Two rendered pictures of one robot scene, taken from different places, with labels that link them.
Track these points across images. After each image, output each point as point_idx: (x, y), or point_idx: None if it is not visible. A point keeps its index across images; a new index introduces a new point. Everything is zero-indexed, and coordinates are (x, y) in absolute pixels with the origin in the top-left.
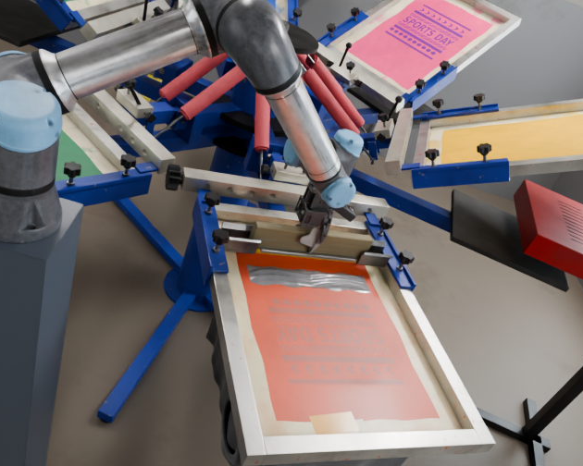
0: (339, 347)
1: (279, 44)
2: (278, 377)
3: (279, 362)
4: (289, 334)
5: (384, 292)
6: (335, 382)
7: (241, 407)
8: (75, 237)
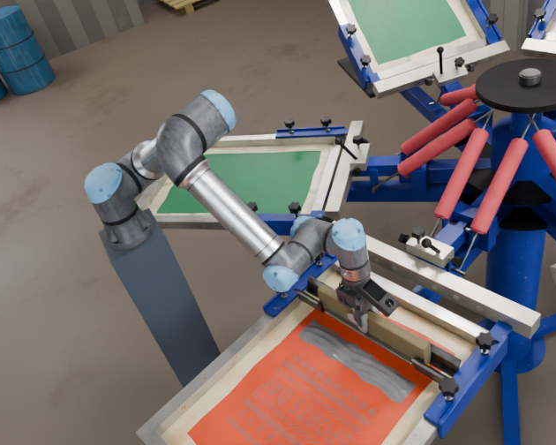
0: (296, 424)
1: (166, 154)
2: (223, 410)
3: (237, 401)
4: (272, 388)
5: (417, 413)
6: (255, 444)
7: (167, 405)
8: (164, 253)
